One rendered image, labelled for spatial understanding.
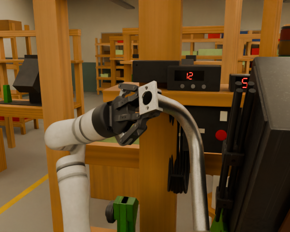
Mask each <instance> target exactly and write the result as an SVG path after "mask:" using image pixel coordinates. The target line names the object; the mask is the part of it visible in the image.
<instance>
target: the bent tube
mask: <svg viewBox="0 0 290 232"><path fill-rule="evenodd" d="M158 107H161V108H163V112H164V113H167V114H170V115H172V116H173V117H174V118H175V119H176V120H177V121H178V122H179V123H180V125H181V126H182V128H183V130H184V132H185V134H186V138H187V141H188V145H189V155H190V173H191V198H192V216H193V230H194V231H210V227H209V210H208V197H207V185H206V173H205V160H204V148H203V141H202V137H201V134H200V131H199V128H198V126H197V124H196V122H195V120H194V118H193V117H192V115H191V114H190V112H189V111H188V110H187V109H186V108H185V107H184V106H183V105H182V104H180V103H179V102H177V101H175V100H173V99H170V98H168V97H165V96H163V95H160V94H158V93H157V82H156V81H152V82H150V83H148V84H146V85H143V86H141V87H139V114H140V115H141V116H144V115H146V114H149V113H152V112H154V111H157V110H159V108H158Z"/></svg>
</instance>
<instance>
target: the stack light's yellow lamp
mask: <svg viewBox="0 0 290 232"><path fill-rule="evenodd" d="M278 54H279V55H278V56H290V41H281V42H279V49H278Z"/></svg>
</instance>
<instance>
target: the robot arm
mask: <svg viewBox="0 0 290 232"><path fill-rule="evenodd" d="M118 88H119V89H121V90H120V94H119V96H117V97H116V98H115V99H114V100H112V101H109V102H106V103H104V104H102V105H99V106H97V107H95V108H93V109H91V110H90V111H88V112H87V113H85V114H83V115H81V116H79V117H77V118H74V119H67V120H62V121H58V122H55V123H53V124H51V125H50V126H49V127H48V128H47V130H46V131H45V134H44V141H45V144H46V145H47V147H49V148H50V149H52V150H56V151H70V155H68V156H64V157H62V158H60V159H59V160H58V161H57V163H56V171H57V178H58V187H59V193H60V200H61V207H62V215H63V226H64V232H91V229H90V221H89V183H88V178H87V171H86V167H85V150H86V144H90V143H92V142H95V141H100V140H104V139H107V138H111V137H113V136H115V138H116V140H117V142H118V144H119V145H120V146H125V145H131V144H132V143H133V142H134V141H135V140H136V139H137V138H138V137H140V136H141V135H142V134H143V133H144V132H145V131H146V130H147V125H146V122H147V121H148V120H149V119H152V118H154V117H158V116H159V115H160V113H162V112H163V108H161V107H158V108H159V110H157V111H154V112H152V113H149V114H146V115H144V116H141V115H140V114H139V113H135V109H136V108H138V107H139V86H137V85H134V84H126V83H119V85H118ZM131 92H134V93H135V94H133V95H132V96H127V97H125V96H126V95H128V94H130V93H131ZM133 124H134V125H133ZM132 125H133V126H132ZM131 126H132V127H131Z"/></svg>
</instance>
